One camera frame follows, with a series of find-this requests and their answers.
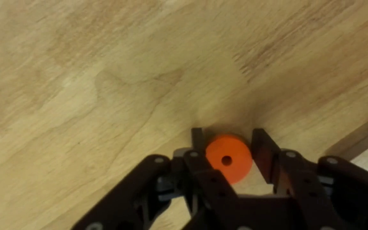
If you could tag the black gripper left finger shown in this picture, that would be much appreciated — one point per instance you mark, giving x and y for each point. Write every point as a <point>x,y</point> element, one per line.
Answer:
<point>150,188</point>

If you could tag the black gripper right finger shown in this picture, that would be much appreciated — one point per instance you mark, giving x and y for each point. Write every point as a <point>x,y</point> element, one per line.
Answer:
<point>330,193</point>

